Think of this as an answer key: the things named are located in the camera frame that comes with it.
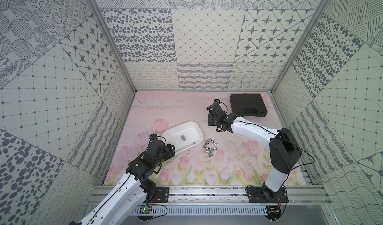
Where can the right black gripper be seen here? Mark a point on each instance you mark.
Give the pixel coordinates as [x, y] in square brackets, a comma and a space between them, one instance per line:
[210, 121]

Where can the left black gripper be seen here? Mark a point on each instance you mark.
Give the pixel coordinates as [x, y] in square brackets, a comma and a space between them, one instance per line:
[167, 150]

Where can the white plastic storage box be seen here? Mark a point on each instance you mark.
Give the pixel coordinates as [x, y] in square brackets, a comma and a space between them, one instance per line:
[190, 130]

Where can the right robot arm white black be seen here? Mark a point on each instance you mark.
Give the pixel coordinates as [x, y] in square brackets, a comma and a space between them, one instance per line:
[283, 147]

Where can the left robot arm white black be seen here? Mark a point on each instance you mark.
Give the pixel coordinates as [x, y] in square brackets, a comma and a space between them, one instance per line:
[134, 188]

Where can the chrome socket in pile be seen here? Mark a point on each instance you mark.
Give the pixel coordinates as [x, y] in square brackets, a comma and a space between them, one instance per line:
[209, 141]

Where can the chrome socket pile front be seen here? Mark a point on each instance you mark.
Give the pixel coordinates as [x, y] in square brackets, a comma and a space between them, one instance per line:
[210, 151]

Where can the black plastic tool case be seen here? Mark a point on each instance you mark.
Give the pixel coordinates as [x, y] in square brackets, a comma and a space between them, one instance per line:
[246, 105]

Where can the small circuit board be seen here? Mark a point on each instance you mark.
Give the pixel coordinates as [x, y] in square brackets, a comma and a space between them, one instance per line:
[145, 210]

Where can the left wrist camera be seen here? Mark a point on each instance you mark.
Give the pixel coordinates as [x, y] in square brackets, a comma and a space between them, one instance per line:
[153, 136]

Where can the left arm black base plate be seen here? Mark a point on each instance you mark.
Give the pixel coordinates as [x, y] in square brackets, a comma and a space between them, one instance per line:
[158, 195]

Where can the aluminium mounting rail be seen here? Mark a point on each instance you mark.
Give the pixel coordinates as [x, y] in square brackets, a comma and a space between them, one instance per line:
[221, 195]

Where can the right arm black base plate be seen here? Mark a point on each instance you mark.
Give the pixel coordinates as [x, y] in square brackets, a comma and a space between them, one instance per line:
[265, 195]

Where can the white slotted cable duct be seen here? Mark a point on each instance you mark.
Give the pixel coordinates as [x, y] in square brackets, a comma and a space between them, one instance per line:
[196, 210]

